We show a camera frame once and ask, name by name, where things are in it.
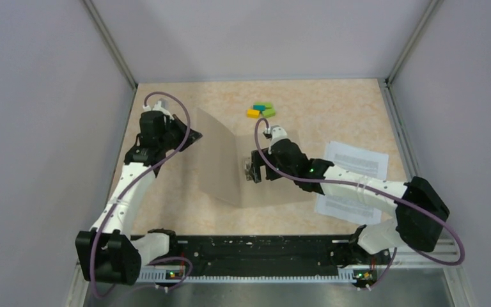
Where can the grey slotted cable duct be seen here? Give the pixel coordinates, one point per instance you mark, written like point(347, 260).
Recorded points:
point(160, 275)

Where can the teal block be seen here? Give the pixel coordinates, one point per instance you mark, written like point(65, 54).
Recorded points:
point(258, 107)

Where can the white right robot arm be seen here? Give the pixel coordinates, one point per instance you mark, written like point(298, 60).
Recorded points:
point(417, 213)

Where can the light green block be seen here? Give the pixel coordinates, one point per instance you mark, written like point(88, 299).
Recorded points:
point(268, 113)

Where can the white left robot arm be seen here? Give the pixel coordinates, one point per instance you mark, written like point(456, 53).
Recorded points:
point(108, 252)

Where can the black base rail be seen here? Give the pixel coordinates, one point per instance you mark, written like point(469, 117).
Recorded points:
point(271, 256)

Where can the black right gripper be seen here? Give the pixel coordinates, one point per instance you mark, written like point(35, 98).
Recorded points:
point(256, 167)

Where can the metal folder clip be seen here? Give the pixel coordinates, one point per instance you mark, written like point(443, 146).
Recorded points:
point(247, 169)

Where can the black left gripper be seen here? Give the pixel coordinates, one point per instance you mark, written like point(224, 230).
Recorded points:
point(189, 135)

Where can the yellow block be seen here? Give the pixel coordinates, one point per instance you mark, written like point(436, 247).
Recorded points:
point(253, 113)

